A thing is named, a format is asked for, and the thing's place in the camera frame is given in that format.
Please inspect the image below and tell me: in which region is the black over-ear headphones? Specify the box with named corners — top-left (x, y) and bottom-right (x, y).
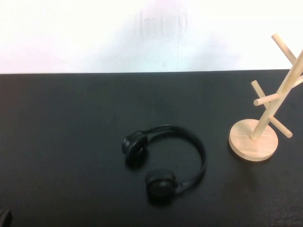
top-left (121, 123), bottom-right (209, 207)

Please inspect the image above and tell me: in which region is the wooden peg headphone stand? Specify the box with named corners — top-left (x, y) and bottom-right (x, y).
top-left (228, 34), bottom-right (303, 163)

